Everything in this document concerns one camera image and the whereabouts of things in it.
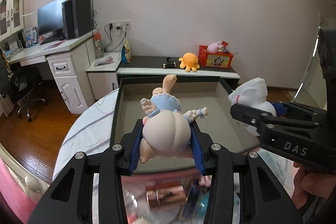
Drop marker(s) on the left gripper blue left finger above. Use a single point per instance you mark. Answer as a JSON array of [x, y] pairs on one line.
[[135, 152]]

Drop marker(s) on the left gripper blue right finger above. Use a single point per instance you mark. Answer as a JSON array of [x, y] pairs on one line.
[[196, 151]]

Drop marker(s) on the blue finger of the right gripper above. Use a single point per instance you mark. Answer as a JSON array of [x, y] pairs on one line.
[[290, 121], [296, 109]]

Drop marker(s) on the white unicorn figurine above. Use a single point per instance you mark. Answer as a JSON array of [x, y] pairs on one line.
[[248, 101]]

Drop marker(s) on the baby doll figurine blue dress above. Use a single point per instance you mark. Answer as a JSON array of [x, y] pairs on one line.
[[166, 130]]

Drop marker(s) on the clear teal plastic case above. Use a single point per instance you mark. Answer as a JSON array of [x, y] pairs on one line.
[[205, 200]]

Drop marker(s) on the right hand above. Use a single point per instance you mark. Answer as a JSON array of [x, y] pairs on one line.
[[317, 184]]

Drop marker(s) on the pink green open box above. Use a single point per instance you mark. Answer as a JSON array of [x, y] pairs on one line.
[[194, 93]]

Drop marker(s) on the blue small box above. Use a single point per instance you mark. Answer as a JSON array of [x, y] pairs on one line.
[[194, 207]]

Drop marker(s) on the rose gold small box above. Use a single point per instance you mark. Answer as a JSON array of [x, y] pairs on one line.
[[166, 195]]

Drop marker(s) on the red crate with picture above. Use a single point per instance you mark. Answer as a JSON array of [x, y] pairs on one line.
[[214, 60]]

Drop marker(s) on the orange octopus plush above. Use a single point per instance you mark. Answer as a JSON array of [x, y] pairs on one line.
[[189, 62]]

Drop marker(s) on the small black device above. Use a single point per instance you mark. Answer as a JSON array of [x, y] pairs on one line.
[[169, 63]]

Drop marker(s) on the white side cabinet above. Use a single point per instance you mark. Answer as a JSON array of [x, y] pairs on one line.
[[102, 74]]

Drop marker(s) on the pink plush toy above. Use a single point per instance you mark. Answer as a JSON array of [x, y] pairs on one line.
[[214, 47]]

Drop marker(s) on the snack bag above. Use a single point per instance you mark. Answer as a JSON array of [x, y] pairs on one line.
[[126, 52]]

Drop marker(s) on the bottle with orange cap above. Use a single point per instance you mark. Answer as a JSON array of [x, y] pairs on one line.
[[98, 44]]

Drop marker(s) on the white desk with drawers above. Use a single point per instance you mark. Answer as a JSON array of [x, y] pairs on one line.
[[68, 61]]

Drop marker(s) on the pink bed blanket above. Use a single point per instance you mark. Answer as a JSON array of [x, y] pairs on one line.
[[21, 202]]

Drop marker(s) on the black office chair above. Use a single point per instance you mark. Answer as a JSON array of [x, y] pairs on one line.
[[18, 86]]

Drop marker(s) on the black computer tower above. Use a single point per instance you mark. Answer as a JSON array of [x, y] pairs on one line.
[[77, 18]]

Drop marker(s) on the black computer monitor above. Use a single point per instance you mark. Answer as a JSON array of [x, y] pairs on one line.
[[50, 19]]

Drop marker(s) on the white glass door cabinet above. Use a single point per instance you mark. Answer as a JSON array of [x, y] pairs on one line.
[[11, 17]]

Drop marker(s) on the white wall socket strip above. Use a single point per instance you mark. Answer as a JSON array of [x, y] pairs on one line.
[[125, 24]]

